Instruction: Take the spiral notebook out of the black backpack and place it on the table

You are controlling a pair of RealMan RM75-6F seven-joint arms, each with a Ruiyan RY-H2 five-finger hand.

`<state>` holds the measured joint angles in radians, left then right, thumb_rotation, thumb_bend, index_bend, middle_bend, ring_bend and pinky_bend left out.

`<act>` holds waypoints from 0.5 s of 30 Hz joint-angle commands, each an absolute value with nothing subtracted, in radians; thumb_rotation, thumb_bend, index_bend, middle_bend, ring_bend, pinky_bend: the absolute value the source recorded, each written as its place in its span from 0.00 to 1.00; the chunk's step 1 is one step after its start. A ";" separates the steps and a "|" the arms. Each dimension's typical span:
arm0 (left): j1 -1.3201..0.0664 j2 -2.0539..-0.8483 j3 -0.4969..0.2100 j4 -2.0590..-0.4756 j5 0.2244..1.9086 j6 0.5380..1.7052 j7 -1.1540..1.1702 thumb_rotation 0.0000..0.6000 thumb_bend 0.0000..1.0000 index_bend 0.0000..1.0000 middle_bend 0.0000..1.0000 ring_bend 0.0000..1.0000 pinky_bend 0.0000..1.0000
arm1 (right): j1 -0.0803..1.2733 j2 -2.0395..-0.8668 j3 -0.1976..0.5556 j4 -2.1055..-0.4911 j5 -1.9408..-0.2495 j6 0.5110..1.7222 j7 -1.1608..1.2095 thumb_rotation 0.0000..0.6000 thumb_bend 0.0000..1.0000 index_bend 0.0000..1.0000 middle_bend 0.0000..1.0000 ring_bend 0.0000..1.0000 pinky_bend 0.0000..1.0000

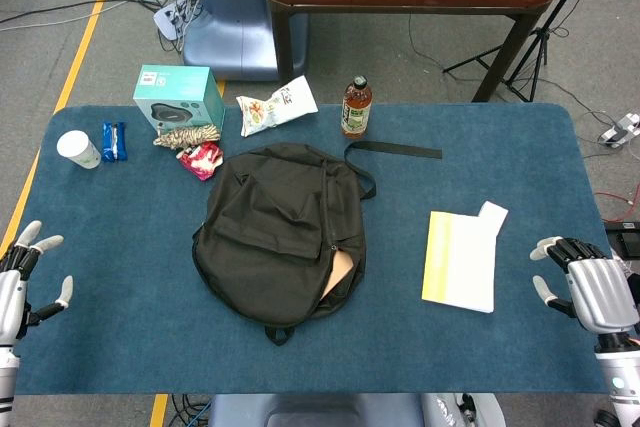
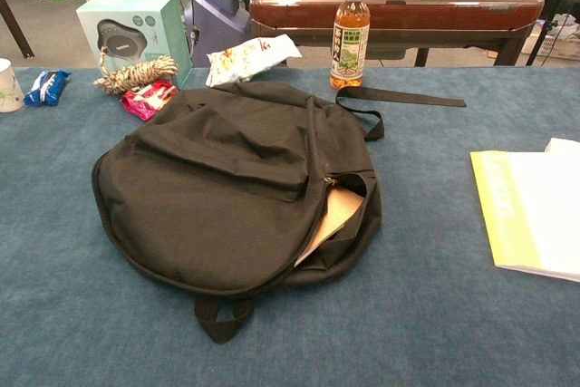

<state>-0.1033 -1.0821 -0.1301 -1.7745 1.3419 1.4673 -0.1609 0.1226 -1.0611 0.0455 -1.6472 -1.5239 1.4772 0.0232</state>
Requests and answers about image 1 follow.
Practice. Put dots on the yellow and white book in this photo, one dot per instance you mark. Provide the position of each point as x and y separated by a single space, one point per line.
460 262

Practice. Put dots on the brown tea bottle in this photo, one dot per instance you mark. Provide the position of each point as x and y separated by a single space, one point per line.
356 112

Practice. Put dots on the blue cookie packet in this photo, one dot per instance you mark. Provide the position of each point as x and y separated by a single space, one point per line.
114 143

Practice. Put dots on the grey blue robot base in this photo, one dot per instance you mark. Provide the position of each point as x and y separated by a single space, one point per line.
325 412

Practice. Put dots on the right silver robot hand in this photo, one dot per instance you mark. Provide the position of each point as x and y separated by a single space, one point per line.
600 292

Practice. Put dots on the blue machine base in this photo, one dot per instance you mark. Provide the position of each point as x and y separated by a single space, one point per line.
235 12

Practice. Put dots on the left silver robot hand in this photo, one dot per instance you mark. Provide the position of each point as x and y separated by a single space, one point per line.
12 292

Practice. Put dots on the blue table mat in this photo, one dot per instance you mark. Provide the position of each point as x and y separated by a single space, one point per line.
125 247

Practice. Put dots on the black tripod stand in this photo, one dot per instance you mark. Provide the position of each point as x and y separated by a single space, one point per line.
537 37

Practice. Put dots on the red and white snack packet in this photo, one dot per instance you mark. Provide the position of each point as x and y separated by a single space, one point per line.
202 162

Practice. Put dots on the black backpack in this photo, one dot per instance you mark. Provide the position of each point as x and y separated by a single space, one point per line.
270 227

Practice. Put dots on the teal speaker box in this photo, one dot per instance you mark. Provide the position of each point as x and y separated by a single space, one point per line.
175 97

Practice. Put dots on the white power strip with plugs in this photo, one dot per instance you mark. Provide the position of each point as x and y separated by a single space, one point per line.
167 19

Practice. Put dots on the white paper cup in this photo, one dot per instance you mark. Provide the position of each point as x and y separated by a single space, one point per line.
77 149

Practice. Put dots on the brown spiral notebook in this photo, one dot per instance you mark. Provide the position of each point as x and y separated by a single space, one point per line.
338 269

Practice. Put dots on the white paper slip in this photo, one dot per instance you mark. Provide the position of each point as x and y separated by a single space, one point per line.
495 214

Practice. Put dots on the white snack bag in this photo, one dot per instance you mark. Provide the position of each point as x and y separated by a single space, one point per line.
272 107

